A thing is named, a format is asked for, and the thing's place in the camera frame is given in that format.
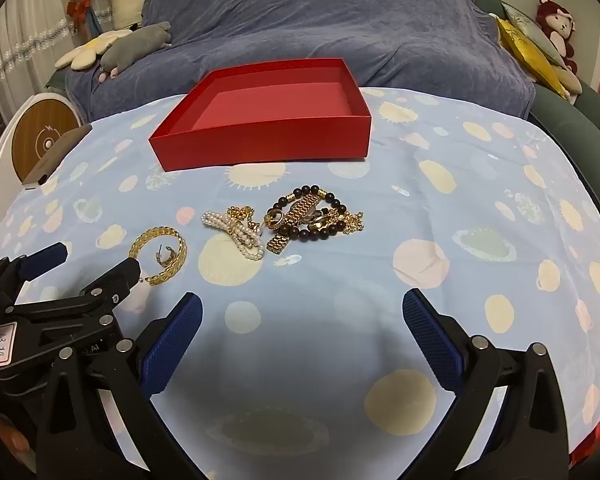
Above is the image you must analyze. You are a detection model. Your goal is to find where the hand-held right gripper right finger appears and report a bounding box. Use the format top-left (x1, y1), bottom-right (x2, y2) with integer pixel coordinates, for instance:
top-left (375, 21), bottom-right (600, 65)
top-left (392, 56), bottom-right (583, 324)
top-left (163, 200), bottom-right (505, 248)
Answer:
top-left (401, 288), bottom-right (572, 480)

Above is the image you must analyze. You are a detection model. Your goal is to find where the flower shaped plush cushion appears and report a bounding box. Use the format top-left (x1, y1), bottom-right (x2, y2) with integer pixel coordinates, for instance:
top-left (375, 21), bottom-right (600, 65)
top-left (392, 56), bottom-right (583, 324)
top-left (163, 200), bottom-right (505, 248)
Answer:
top-left (55, 29), bottom-right (133, 71)

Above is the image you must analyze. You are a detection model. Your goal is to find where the blue planet print tablecloth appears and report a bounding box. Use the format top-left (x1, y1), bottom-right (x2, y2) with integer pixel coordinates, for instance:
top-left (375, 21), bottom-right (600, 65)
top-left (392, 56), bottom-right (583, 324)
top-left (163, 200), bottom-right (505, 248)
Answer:
top-left (0, 87), bottom-right (600, 480)

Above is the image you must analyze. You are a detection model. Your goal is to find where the red monkey plush toy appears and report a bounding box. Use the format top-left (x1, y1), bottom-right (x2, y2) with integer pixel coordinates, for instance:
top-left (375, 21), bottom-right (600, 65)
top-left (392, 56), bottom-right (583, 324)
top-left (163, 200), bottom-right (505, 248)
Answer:
top-left (536, 0), bottom-right (579, 73)

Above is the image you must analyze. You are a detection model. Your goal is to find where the white pearl bracelet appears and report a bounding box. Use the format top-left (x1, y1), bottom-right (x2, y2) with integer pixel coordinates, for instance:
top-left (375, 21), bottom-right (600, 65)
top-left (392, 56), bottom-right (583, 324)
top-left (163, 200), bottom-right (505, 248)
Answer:
top-left (201, 210), bottom-right (266, 262)

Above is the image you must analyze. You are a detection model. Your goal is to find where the white round device wooden disc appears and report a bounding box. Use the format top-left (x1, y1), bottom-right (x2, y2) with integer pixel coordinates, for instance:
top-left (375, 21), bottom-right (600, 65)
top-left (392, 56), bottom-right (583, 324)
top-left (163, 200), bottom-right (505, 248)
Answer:
top-left (0, 91), bottom-right (81, 241)

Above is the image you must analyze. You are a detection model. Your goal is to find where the thin gold chain necklace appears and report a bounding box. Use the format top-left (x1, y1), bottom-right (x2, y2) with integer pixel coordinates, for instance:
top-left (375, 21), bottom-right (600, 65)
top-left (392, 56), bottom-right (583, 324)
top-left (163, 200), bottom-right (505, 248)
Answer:
top-left (224, 204), bottom-right (367, 237)

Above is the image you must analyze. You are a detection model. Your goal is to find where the dark wooden bead bracelet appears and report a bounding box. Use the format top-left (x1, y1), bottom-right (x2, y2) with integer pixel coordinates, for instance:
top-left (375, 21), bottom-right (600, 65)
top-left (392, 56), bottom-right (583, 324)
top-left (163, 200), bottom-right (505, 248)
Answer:
top-left (269, 186), bottom-right (348, 241)

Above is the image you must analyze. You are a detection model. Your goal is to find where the grey plush toy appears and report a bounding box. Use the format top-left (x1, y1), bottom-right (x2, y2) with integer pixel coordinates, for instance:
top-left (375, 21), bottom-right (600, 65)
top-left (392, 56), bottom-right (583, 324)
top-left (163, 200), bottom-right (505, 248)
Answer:
top-left (97, 21), bottom-right (173, 81)

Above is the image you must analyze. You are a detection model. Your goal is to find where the gold shiny cushion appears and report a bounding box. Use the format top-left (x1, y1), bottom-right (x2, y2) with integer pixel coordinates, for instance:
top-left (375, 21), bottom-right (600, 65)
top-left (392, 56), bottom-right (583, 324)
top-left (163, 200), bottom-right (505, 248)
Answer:
top-left (495, 16), bottom-right (568, 98)

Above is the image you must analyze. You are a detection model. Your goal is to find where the green sofa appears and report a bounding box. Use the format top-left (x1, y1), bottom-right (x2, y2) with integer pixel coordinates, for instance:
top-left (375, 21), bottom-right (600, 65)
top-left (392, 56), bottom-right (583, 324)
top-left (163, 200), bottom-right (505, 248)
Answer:
top-left (472, 0), bottom-right (600, 161)

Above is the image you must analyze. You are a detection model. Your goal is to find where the white lace curtain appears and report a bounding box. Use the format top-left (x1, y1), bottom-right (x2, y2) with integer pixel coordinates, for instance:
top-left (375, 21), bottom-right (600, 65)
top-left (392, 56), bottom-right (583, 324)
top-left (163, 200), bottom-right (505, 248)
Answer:
top-left (0, 0), bottom-right (98, 106)

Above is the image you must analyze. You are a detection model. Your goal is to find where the gold link strap bracelet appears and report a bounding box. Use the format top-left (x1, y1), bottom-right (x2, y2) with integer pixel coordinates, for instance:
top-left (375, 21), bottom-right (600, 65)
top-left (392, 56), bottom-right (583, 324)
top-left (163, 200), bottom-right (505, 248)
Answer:
top-left (266, 195), bottom-right (321, 255)

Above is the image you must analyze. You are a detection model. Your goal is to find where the red curtain bow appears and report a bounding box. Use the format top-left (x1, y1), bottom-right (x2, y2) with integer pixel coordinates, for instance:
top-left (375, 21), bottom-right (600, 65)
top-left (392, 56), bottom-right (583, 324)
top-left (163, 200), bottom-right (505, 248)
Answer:
top-left (66, 0), bottom-right (90, 26)

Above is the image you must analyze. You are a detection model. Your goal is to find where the red cardboard box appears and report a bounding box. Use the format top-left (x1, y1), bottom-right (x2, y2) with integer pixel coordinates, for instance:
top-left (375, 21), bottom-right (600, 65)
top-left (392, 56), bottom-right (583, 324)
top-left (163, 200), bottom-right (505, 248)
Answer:
top-left (148, 57), bottom-right (372, 173)

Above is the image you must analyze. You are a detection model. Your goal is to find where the person's left hand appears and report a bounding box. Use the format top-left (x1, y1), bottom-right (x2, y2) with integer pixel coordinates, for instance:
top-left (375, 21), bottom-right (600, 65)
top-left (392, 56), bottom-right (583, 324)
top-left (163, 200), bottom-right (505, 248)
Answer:
top-left (0, 411), bottom-right (35, 463)

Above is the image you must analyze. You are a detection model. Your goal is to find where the woven gold chain bracelet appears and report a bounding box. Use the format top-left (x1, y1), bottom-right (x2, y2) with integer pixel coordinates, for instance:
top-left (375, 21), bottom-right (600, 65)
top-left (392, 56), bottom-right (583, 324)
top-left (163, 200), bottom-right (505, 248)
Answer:
top-left (129, 227), bottom-right (188, 287)

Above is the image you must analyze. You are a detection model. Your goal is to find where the brown flat pad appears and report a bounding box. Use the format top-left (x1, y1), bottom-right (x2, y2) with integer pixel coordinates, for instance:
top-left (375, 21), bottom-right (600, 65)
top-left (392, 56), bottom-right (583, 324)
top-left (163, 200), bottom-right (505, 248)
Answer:
top-left (22, 125), bottom-right (93, 188)

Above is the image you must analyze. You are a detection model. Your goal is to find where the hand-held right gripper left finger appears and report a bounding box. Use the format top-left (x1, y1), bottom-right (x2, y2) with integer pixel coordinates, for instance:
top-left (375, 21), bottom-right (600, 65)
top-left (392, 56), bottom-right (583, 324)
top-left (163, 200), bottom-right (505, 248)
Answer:
top-left (35, 291), bottom-right (204, 480)

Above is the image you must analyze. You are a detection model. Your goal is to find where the silver shiny cushion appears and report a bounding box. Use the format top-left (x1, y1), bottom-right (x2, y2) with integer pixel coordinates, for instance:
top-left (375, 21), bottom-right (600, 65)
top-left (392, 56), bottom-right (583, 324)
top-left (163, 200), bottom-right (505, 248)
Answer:
top-left (500, 2), bottom-right (566, 68)

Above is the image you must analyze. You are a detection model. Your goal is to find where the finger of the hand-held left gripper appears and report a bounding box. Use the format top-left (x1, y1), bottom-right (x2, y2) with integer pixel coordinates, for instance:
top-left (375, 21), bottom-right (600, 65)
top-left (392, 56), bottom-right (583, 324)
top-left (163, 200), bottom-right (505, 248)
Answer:
top-left (0, 241), bottom-right (72, 311)
top-left (14, 258), bottom-right (143, 332)

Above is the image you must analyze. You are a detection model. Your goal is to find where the grey-blue sofa blanket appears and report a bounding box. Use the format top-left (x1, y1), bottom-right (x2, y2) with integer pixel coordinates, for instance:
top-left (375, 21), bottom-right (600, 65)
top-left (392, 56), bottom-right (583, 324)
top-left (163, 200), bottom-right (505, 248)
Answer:
top-left (65, 0), bottom-right (537, 123)

